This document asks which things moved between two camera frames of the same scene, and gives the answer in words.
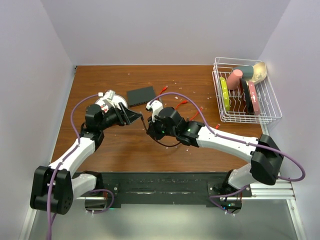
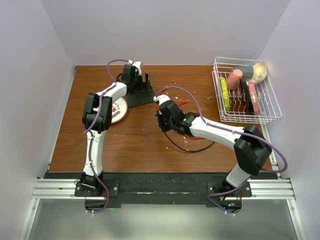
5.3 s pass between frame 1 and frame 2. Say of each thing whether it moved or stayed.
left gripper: moved
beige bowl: stayed
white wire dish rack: stayed
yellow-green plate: stayed
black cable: moved
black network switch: stayed
